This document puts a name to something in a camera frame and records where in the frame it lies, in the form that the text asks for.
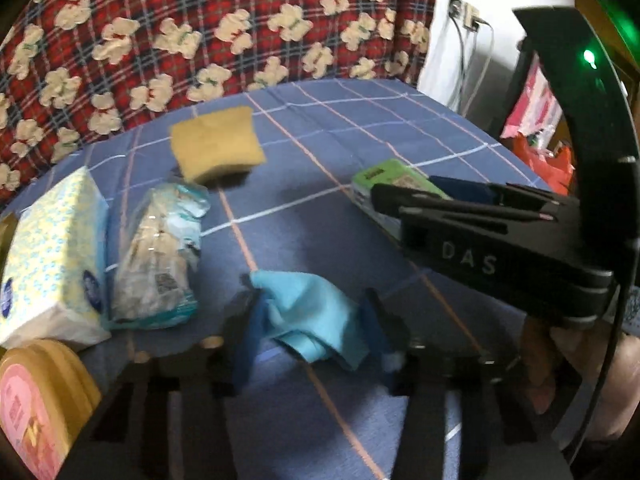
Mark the person's right hand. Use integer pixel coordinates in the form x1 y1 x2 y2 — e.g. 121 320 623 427
520 317 640 441

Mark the red plaid bear-print blanket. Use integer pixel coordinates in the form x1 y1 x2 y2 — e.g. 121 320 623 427
0 0 438 206

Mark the blue plaid bed sheet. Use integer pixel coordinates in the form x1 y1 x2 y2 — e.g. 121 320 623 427
0 77 556 480

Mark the pink printed package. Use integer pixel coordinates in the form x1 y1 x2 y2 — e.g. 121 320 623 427
500 57 563 141

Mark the white wall socket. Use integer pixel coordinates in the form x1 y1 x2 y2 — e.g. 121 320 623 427
447 0 488 28

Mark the clear plastic packet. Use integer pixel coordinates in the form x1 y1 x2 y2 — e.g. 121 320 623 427
107 182 211 331

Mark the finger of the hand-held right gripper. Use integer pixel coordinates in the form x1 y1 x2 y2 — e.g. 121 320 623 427
427 175 576 211
370 182 558 226

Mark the round gold tin pink label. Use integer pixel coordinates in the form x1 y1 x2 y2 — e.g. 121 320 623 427
0 339 103 480

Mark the green white small box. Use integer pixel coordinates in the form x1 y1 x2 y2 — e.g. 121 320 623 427
351 159 451 226

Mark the yellow dotted tissue pack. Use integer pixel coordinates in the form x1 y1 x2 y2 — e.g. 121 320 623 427
0 166 112 351

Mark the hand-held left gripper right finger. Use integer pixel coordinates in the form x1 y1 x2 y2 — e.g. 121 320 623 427
359 287 556 480

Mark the grey cable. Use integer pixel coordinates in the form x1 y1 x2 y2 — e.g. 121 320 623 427
440 12 468 108

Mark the yellow sponge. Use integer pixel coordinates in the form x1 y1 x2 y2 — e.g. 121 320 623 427
169 106 266 185

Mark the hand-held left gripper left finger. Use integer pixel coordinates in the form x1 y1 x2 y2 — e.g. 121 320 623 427
75 287 266 480

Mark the light blue cloth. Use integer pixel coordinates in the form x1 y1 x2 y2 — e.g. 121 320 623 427
250 270 368 372

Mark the white cable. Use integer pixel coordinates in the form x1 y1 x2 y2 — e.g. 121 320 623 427
460 17 497 116

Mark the red plastic bag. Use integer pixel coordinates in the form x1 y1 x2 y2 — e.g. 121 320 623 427
512 132 576 196

